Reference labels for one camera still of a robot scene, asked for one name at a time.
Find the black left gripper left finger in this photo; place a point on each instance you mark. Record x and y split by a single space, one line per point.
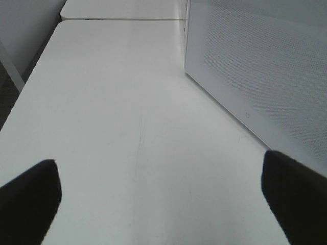
29 204

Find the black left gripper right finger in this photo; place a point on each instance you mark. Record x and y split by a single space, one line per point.
296 196

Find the white microwave door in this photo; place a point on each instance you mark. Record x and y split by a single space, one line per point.
265 62

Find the white neighbouring table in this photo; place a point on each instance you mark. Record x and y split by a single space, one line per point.
124 10

